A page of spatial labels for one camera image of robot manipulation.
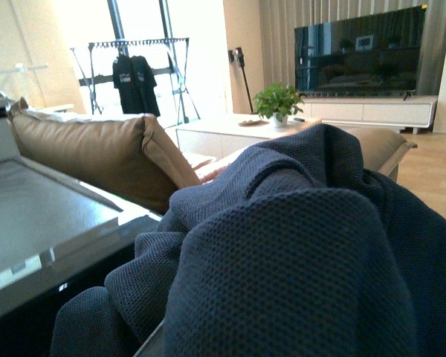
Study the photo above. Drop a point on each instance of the dark navy knit garment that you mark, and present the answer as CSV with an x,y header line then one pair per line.
x,y
295,249

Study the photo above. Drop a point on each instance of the grey front-load washing machine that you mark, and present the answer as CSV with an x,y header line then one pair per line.
x,y
58,237

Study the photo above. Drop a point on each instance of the black clothes drying rack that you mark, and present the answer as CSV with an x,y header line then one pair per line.
x,y
168,60

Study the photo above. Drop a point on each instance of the white coffee table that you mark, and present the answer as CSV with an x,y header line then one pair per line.
x,y
223,136

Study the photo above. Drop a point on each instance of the small flat tray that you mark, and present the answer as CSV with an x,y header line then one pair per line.
x,y
251,122

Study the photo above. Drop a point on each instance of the green potted plant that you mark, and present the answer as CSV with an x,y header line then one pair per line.
x,y
277,102

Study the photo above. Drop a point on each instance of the tan leather sofa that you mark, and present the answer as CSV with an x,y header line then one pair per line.
x,y
134,158

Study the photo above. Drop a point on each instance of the black stick vacuum cleaner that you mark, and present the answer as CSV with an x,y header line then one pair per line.
x,y
238,57

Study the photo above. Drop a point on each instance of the black printed t-shirt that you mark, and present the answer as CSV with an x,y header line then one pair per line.
x,y
134,79

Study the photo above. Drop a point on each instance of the white low TV cabinet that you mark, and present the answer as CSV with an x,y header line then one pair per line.
x,y
398,113

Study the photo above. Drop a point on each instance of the large black flat television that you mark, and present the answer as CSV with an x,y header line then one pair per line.
x,y
373,55

